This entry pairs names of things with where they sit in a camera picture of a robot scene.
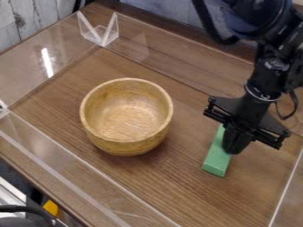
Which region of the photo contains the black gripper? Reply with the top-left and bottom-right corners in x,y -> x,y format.
204,93 -> 291,154

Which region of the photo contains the green rectangular block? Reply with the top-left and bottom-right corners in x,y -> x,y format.
203,125 -> 231,177

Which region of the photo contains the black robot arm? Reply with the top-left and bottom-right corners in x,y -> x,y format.
196,0 -> 303,154

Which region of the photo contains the brown wooden bowl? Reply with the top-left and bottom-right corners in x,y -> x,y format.
79,77 -> 173,156

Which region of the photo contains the yellow and black device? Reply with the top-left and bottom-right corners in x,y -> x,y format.
43,200 -> 71,227

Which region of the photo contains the clear acrylic tray wall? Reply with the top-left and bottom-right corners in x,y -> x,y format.
0,100 -> 181,227

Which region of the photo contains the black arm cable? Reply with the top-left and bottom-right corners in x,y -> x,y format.
191,0 -> 241,46

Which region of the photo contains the clear acrylic corner bracket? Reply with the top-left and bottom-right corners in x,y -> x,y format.
76,12 -> 120,47

